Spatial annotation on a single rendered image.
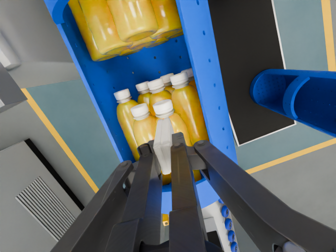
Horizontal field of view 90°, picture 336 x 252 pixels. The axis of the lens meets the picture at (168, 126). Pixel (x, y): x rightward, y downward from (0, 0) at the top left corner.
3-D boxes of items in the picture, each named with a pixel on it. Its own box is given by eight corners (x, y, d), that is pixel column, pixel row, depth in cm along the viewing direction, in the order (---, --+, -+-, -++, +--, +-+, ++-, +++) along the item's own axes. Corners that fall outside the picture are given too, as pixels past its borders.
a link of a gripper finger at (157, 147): (171, 173, 15) (163, 175, 15) (170, 139, 21) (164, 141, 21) (161, 144, 14) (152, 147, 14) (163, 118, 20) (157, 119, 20)
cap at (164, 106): (171, 105, 36) (168, 97, 36) (175, 109, 33) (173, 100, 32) (154, 112, 36) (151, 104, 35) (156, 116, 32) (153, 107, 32)
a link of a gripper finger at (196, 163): (172, 161, 12) (212, 150, 12) (171, 133, 17) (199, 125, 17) (177, 177, 13) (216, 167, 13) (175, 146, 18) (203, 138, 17)
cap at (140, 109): (129, 117, 38) (126, 110, 38) (139, 111, 41) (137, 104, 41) (142, 116, 36) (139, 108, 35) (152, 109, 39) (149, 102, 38)
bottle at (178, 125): (195, 168, 44) (176, 101, 38) (207, 184, 38) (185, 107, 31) (170, 178, 43) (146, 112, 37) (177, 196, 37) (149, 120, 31)
